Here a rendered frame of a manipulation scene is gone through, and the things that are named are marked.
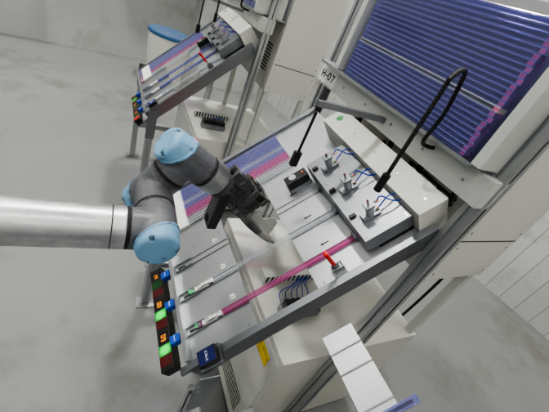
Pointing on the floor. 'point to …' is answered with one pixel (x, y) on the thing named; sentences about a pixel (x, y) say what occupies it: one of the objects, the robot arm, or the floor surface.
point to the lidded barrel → (155, 41)
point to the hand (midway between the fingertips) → (262, 224)
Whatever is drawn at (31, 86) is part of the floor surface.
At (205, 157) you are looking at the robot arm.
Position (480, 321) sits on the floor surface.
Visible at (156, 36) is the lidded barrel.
